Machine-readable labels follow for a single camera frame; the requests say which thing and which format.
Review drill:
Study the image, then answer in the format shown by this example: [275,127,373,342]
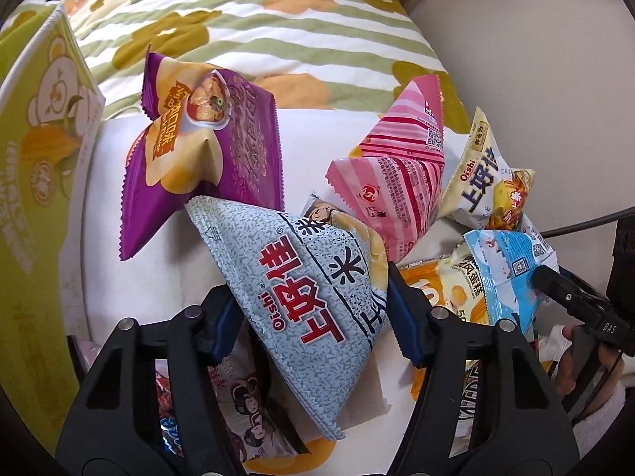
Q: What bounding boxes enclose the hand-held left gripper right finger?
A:
[387,260,582,476]

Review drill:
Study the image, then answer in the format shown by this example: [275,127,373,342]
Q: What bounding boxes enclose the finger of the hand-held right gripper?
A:
[528,265,610,329]

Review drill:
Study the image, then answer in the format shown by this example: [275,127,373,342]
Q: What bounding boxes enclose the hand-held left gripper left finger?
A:
[54,285,309,476]

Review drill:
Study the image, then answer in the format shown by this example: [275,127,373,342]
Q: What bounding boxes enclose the light blue snack packet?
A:
[464,228,559,326]

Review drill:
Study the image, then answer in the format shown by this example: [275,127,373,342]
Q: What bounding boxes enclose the grey speckled snack bag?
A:
[185,196,393,441]

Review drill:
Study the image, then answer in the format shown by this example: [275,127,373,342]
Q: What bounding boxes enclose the white fruit print tote bag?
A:
[64,109,546,476]

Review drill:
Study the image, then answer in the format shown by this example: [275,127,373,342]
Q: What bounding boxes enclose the person's right hand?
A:
[554,326,625,398]

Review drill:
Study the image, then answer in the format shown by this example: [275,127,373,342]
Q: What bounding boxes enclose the orange and white snack packet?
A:
[399,253,497,402]

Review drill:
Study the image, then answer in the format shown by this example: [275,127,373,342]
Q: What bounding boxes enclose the cartoon figures snack packet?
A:
[208,327,311,467]

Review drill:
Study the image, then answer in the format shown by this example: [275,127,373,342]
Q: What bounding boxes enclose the black and white snack packet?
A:
[454,357,485,443]

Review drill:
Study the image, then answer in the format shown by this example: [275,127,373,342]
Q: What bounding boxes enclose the shiny blue snack packet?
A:
[156,371,185,458]

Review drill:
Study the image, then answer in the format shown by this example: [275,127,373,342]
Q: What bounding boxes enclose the white fluffy cloth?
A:
[578,386,635,440]

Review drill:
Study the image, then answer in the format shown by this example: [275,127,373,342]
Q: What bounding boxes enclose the cream yellow snack bag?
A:
[439,106,537,232]

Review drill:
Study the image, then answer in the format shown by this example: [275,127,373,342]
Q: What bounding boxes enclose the small cartoon face snack packet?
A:
[298,191,369,235]

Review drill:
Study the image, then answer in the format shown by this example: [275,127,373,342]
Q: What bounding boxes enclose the pink striped snack bag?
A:
[325,74,446,263]

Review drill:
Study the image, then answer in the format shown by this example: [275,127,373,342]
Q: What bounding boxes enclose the purple chip bag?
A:
[119,52,286,261]

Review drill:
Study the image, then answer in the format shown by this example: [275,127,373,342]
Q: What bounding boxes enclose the green bear print bag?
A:
[0,2,107,453]

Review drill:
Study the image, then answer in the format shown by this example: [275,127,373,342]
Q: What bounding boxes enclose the black cable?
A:
[538,207,635,239]

